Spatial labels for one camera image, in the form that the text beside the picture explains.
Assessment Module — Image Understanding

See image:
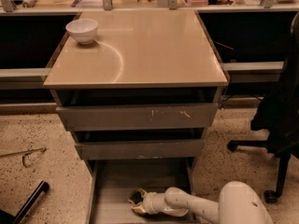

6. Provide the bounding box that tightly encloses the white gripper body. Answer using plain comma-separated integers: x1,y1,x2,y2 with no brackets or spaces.
142,192,157,215

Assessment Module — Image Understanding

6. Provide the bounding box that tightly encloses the green and yellow sponge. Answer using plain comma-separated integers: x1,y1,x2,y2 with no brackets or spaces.
129,190,143,205

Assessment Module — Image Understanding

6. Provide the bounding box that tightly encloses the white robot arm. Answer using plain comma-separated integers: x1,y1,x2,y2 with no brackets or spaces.
128,181,274,224

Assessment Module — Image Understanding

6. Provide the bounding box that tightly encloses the open grey bottom drawer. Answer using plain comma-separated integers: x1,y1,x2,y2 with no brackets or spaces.
85,158,200,224

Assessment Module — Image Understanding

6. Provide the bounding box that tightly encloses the grey middle drawer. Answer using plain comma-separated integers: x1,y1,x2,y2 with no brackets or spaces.
75,139,205,160

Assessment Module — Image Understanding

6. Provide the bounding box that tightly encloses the grey top drawer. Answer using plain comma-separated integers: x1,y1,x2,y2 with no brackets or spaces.
57,104,218,132

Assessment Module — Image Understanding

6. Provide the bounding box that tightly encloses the grey drawer cabinet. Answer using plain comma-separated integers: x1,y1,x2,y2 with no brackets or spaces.
42,8,229,224

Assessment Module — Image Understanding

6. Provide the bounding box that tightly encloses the metal hook tool on floor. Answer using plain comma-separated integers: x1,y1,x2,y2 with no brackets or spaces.
0,147,46,167

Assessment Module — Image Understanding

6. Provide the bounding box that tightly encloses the black chair leg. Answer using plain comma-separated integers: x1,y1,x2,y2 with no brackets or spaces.
0,181,50,224

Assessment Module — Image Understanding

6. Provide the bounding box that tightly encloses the black office chair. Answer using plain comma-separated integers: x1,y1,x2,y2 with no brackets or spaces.
227,13,299,203

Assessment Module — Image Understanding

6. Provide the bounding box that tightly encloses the white ceramic bowl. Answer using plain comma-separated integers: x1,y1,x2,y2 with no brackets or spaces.
66,19,98,44

